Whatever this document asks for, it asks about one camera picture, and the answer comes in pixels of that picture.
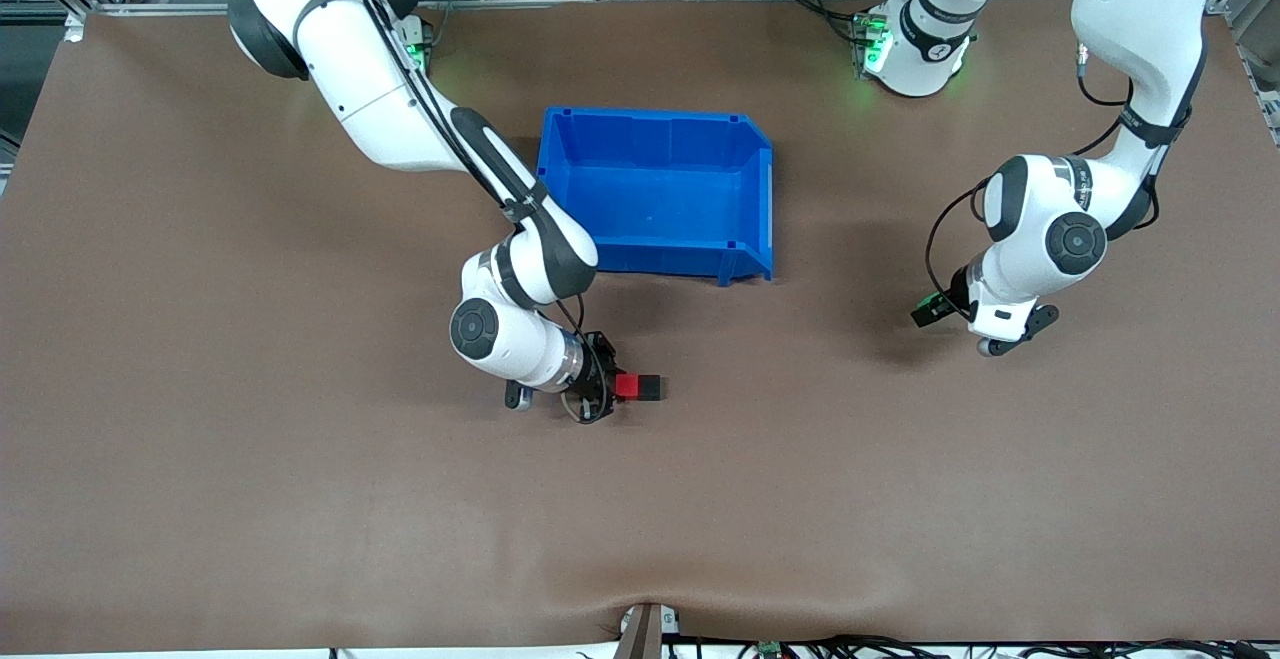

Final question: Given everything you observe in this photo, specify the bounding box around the blue plastic storage bin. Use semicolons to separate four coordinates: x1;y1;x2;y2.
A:
535;106;776;287

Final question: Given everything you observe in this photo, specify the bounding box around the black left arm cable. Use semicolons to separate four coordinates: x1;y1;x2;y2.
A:
924;39;1163;322

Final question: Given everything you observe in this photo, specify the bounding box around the metal table edge bracket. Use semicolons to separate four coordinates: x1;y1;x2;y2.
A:
618;601;683;659

